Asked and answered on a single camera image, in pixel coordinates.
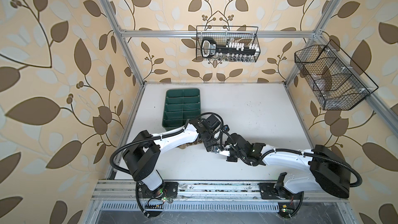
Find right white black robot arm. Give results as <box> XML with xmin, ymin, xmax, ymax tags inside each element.
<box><xmin>212</xmin><ymin>133</ymin><xmax>363</xmax><ymax>199</ymax></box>

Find beige brown argyle sock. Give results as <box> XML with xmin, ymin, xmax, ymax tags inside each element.
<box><xmin>178</xmin><ymin>141</ymin><xmax>203</xmax><ymax>149</ymax></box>

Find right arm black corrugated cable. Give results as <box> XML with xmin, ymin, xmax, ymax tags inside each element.
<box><xmin>219</xmin><ymin>130</ymin><xmax>363</xmax><ymax>188</ymax></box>

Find black white tool in basket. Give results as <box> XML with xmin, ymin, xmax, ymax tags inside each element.
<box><xmin>200</xmin><ymin>37</ymin><xmax>261</xmax><ymax>58</ymax></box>

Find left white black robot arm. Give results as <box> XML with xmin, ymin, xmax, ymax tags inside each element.
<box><xmin>122</xmin><ymin>113</ymin><xmax>225</xmax><ymax>192</ymax></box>

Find black wire basket wall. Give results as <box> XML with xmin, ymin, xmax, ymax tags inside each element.
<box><xmin>294</xmin><ymin>39</ymin><xmax>379</xmax><ymax>111</ymax></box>
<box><xmin>195</xmin><ymin>25</ymin><xmax>261</xmax><ymax>63</ymax></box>

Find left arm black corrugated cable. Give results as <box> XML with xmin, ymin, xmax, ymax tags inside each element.
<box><xmin>109</xmin><ymin>111</ymin><xmax>224</xmax><ymax>175</ymax></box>

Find black wire basket back wall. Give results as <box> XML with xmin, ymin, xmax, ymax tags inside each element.
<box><xmin>195</xmin><ymin>25</ymin><xmax>261</xmax><ymax>63</ymax></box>

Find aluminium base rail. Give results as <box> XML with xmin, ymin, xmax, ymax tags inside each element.
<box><xmin>92</xmin><ymin>180</ymin><xmax>344</xmax><ymax>213</ymax></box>

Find green plastic divided tray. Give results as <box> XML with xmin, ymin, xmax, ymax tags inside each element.
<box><xmin>162</xmin><ymin>88</ymin><xmax>201</xmax><ymax>131</ymax></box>

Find black wire basket right wall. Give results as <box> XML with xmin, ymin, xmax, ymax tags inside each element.
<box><xmin>294</xmin><ymin>39</ymin><xmax>379</xmax><ymax>111</ymax></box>

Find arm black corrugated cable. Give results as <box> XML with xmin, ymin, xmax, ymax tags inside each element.
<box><xmin>219</xmin><ymin>130</ymin><xmax>363</xmax><ymax>188</ymax></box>
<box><xmin>109</xmin><ymin>111</ymin><xmax>224</xmax><ymax>175</ymax></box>

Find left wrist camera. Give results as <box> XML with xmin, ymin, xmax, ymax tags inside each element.
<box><xmin>221</xmin><ymin>125</ymin><xmax>230</xmax><ymax>132</ymax></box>

